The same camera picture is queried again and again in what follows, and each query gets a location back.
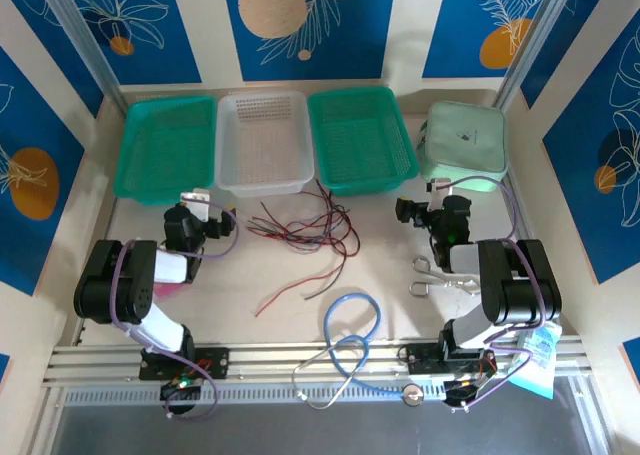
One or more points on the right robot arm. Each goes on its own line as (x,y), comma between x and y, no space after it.
(510,275)

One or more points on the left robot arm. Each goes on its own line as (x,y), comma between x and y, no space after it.
(135,275)

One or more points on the metal surgical scissors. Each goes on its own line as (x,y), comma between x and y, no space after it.
(440,277)

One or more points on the small pink plastic block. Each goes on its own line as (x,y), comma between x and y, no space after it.
(165,290)

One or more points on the green plastic mesh basket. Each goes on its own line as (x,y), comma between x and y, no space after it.
(360,140)
(165,150)

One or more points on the mint green zip pouch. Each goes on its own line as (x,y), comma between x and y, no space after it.
(465,145)

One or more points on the white plastic mesh basket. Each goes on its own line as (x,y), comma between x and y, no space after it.
(265,145)

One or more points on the blue tube stethoscope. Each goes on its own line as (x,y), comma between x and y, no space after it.
(327,320)

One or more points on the blue and white packet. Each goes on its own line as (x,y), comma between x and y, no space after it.
(537,360)

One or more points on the small black connector board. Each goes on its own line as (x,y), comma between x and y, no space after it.
(180,392)
(462,395)

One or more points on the blue poster with white flower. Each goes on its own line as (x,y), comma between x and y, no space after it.
(175,50)

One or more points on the blue poster with white feather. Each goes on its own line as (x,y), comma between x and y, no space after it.
(460,25)

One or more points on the blue poster with beige circle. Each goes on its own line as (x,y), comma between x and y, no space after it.
(350,25)

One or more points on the blue poster large orange circle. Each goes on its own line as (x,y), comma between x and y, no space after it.
(30,125)

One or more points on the narrow blue leaf poster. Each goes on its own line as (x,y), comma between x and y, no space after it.
(575,35)

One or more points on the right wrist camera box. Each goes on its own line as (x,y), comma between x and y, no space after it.
(439,187)

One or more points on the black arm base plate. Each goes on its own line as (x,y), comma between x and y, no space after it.
(422,357)
(215,362)

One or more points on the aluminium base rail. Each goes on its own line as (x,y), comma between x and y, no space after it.
(280,360)

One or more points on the aluminium frame post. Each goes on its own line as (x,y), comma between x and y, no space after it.
(532,40)
(82,40)

